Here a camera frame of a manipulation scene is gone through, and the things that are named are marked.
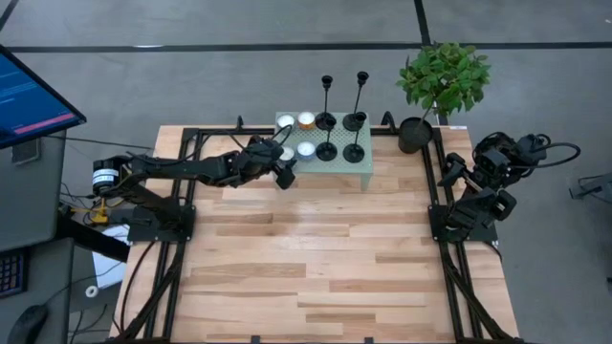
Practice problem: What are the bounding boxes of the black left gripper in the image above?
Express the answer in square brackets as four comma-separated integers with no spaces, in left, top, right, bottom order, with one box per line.
[232,137,297,191]

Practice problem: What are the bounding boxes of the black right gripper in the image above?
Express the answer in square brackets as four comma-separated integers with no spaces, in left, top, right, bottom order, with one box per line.
[438,136,517,188]

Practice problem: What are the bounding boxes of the blue patterned candle tin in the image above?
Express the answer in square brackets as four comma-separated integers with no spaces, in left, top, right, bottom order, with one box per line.
[295,140,317,161]

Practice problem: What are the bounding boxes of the black candlestick holder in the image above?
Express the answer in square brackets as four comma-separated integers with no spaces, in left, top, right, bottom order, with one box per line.
[315,75,338,132]
[341,71,370,133]
[315,117,339,162]
[342,111,368,164]

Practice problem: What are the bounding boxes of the pale green perforated metal shelf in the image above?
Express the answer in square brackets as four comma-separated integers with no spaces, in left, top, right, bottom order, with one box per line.
[274,111,375,192]

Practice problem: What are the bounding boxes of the green potted plant black pot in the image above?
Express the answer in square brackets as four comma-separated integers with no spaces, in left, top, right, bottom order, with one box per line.
[395,41,492,155]

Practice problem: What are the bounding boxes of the yellow connector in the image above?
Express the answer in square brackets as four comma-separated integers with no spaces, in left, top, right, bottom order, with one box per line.
[87,197,112,226]

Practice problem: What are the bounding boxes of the white paper sheet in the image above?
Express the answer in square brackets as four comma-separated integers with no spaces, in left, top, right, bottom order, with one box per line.
[91,224,131,290]

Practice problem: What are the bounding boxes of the computer monitor blue screen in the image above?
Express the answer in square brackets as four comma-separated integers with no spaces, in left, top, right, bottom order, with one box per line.
[0,45,88,151]

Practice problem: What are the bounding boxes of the black keyboard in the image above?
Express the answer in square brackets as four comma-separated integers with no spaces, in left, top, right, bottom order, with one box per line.
[0,250,26,298]

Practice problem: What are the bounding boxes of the black computer mouse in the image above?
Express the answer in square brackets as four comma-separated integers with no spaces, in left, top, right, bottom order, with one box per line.
[6,304,50,344]

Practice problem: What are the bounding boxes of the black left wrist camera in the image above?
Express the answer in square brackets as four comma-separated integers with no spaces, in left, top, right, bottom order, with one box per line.
[247,140,275,164]

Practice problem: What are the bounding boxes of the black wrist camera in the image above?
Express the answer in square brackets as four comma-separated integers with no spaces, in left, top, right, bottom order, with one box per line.
[247,140,275,164]
[518,134,549,160]

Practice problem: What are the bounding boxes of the black left wrist camera cable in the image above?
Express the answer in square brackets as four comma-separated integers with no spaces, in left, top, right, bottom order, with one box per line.
[228,123,295,149]

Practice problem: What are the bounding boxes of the black metal table frame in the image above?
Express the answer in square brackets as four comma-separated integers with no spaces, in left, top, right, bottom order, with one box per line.
[114,114,527,344]

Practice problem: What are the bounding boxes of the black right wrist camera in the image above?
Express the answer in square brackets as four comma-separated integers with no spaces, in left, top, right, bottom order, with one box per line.
[518,134,549,160]

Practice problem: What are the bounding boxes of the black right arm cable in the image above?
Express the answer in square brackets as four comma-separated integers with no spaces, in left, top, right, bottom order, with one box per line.
[525,140,582,171]

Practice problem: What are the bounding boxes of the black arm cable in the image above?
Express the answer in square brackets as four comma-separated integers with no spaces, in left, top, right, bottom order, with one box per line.
[525,140,582,171]
[118,238,159,335]

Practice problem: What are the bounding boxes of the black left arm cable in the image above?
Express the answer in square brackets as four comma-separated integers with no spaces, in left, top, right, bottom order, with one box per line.
[118,238,159,335]

